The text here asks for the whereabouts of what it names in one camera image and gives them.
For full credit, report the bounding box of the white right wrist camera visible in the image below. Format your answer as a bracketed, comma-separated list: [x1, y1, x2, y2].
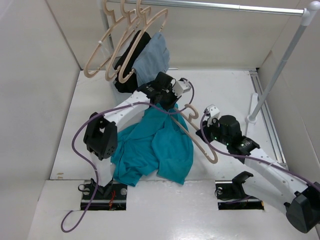
[204, 104, 220, 127]

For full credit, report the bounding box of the beige hanger middle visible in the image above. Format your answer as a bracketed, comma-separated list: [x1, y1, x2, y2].
[105, 0, 141, 82]

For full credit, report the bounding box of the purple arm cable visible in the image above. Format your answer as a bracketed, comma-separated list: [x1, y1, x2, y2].
[61, 79, 196, 233]
[199, 111, 320, 188]

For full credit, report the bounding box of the teal t shirt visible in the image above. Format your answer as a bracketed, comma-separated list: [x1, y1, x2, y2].
[110, 106, 194, 187]

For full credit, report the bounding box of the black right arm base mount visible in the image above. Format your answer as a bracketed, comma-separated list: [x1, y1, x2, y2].
[214, 171, 265, 211]

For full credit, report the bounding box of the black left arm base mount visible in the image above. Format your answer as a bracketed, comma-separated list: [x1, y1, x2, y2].
[78, 178, 128, 211]

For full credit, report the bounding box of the grey-blue hanging shirt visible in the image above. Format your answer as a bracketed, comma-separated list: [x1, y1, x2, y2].
[132, 32, 170, 87]

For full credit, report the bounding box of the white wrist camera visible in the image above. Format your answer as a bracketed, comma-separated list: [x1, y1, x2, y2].
[204, 104, 220, 127]
[172, 78, 192, 98]

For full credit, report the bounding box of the beige hanger far left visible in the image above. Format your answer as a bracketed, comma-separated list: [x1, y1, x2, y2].
[83, 0, 125, 78]

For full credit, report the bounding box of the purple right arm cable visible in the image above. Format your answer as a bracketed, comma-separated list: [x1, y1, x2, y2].
[199, 111, 320, 188]

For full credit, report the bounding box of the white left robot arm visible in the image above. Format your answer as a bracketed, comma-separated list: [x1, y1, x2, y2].
[83, 72, 192, 199]

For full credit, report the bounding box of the black hanging shirt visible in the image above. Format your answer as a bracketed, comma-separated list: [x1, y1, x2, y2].
[114, 30, 151, 93]

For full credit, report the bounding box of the beige wooden hanger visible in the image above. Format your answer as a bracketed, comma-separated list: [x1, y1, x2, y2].
[172, 104, 219, 165]

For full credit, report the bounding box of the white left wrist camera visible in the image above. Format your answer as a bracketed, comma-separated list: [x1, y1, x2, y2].
[172, 78, 192, 98]

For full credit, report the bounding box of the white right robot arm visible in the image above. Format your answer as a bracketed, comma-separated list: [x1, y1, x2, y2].
[196, 111, 320, 234]

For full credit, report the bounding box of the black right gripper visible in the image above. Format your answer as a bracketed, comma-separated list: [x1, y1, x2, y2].
[196, 116, 231, 146]

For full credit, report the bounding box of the aluminium rail on table edge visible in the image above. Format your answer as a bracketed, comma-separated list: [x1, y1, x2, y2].
[245, 70, 289, 170]

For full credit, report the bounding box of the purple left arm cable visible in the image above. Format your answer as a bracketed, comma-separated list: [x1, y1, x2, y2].
[61, 79, 196, 233]

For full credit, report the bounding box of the beige hanger right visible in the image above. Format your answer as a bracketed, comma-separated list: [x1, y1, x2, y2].
[117, 0, 169, 85]

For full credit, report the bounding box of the white clothes rack frame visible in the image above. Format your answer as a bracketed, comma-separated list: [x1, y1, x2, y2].
[97, 0, 320, 124]

